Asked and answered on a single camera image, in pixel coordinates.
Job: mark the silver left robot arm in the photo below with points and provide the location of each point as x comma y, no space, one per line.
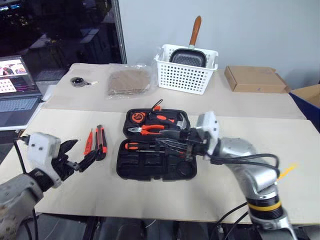
15,195

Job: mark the plastic bag with brown cloth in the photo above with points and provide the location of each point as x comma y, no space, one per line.
127,81

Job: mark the grey metal window pillar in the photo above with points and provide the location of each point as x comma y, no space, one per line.
119,30

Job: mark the white perforated plastic basket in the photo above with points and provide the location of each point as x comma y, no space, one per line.
183,80

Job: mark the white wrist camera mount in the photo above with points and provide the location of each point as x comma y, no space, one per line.
40,147
210,125

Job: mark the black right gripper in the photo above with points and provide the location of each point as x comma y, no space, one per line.
197,146

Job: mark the yellow tape band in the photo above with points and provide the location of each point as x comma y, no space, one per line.
265,207

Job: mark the orange black tape measure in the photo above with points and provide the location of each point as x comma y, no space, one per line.
137,117

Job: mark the orange black utility knife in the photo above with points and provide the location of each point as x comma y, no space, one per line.
102,142

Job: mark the flat brown cardboard box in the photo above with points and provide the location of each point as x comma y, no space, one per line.
252,78

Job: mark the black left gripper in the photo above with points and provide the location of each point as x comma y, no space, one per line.
62,167

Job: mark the silver claw hammer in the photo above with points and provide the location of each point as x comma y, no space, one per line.
183,121

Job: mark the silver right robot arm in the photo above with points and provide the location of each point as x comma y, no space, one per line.
260,175

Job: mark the black plastic tool case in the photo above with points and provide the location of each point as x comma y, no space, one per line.
155,172

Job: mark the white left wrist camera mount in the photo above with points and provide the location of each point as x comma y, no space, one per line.
40,147

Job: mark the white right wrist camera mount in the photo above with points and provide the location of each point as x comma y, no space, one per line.
210,125

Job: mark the blue open cardboard box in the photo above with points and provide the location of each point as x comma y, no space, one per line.
308,105

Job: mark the open grey laptop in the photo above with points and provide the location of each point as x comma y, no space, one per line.
15,105

